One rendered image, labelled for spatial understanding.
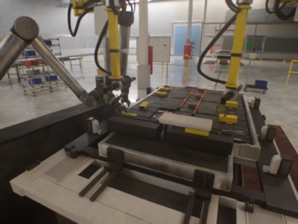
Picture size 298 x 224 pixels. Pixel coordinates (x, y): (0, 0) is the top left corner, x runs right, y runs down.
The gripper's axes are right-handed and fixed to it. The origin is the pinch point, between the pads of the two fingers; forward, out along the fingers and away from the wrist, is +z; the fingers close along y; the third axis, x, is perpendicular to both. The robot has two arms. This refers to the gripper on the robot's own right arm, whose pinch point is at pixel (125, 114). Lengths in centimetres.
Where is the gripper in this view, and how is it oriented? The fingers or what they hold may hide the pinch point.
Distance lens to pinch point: 170.8
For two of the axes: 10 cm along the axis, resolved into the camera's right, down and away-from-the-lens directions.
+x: 5.9, -6.2, -5.1
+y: -4.0, 3.3, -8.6
